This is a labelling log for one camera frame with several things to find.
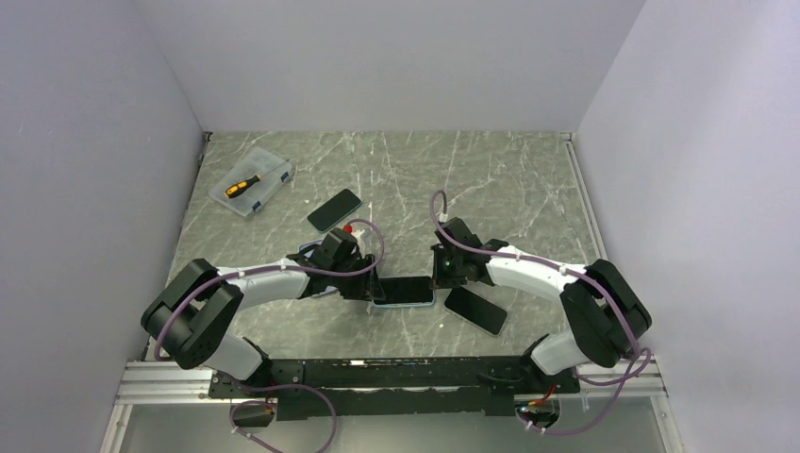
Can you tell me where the yellow black screwdriver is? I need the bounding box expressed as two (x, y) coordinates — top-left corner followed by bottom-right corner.
(225, 175), (261, 199)

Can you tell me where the silver black phone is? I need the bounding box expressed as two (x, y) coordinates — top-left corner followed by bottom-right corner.
(444, 285), (508, 336)

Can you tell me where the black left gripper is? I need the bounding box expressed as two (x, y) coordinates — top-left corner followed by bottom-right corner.
(330, 254), (386, 301)

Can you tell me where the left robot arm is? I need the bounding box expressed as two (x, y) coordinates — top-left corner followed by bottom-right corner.
(140, 228), (382, 396)

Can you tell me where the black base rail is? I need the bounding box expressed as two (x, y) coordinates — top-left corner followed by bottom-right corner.
(208, 356), (580, 421)

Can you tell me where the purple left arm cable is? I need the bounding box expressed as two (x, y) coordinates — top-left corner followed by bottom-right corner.
(153, 218), (387, 453)

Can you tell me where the light blue phone case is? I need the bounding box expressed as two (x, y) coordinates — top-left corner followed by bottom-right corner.
(372, 276), (436, 310)

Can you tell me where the clear plastic organizer box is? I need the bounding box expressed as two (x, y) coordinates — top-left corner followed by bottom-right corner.
(208, 147), (294, 218)

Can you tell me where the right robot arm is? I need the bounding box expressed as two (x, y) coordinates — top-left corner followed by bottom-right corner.
(432, 217), (653, 392)

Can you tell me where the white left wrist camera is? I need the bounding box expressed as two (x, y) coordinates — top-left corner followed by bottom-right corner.
(342, 225), (371, 253)

